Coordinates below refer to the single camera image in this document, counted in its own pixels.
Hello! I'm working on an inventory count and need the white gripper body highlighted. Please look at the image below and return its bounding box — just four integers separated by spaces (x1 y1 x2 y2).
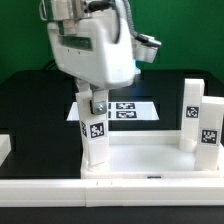
47 19 135 89

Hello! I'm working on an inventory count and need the white left rail block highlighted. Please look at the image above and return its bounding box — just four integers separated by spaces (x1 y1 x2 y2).
0 134 11 166

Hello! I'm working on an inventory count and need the white desk top tray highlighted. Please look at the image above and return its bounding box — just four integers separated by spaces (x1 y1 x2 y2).
81 130 224 179

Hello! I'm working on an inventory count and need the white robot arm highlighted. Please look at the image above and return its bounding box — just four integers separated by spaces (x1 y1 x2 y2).
39 0 135 115

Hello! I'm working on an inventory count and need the white front rail barrier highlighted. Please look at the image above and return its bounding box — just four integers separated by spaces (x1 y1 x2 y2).
0 178 224 207

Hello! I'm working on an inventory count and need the white marker plate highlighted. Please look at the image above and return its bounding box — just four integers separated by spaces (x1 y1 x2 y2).
66 100 160 122

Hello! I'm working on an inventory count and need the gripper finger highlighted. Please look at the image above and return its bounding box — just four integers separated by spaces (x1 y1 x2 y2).
91 89 108 115

